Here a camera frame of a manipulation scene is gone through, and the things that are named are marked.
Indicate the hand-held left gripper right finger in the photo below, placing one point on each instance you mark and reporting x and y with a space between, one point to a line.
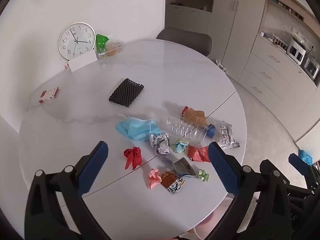
223 170

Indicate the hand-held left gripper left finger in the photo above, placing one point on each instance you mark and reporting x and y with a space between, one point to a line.
92 170

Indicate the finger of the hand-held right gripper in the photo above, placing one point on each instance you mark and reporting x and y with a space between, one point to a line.
298 162
265 164

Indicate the blue face mask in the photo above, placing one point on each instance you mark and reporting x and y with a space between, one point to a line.
137 130

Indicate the green crumpled paper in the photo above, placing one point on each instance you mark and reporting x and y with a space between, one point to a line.
203 175

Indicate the red snack wrapper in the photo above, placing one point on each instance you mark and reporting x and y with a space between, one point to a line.
197 153

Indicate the clear printed plastic wrapper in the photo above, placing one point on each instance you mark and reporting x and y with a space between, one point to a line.
226 135

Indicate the grey flattened carton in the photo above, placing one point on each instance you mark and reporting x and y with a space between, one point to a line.
183 166

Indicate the light blue crumpled paper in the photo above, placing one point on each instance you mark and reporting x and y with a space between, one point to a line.
180 147

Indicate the brown printed wrapper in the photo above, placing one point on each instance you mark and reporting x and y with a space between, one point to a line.
172 182

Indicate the clear plastic bottle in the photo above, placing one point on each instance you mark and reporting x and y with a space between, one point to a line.
185 130

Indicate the brown crumpled wrapper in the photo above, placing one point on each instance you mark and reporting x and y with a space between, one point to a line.
195 115

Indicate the pink crumpled paper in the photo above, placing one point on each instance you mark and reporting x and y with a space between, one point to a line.
154 178

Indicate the grey crumpled printed paper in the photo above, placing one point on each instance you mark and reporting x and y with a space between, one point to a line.
160 143

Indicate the black foam net sleeve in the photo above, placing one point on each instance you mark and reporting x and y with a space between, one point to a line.
126 92

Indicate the red and white box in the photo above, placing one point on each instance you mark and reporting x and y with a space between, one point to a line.
48 95

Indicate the beige drawer cabinet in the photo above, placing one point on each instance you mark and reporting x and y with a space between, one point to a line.
270 75

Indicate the silver kitchen appliance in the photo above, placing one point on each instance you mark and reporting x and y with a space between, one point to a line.
311 67

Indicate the white paper card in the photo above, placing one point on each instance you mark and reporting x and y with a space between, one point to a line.
82 61

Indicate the white kitchen appliance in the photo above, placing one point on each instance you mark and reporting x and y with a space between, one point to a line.
296 50

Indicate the clear plastic food container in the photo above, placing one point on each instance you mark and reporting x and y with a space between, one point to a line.
113 48

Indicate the green plastic bag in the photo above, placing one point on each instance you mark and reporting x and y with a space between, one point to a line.
101 41

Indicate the grey chair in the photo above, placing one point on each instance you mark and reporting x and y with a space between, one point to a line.
185 40

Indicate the beige tall cabinet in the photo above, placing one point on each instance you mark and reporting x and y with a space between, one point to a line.
232 30

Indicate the row of books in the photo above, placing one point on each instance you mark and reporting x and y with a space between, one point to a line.
285 6

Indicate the white round wall clock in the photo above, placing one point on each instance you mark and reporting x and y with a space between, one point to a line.
75 40

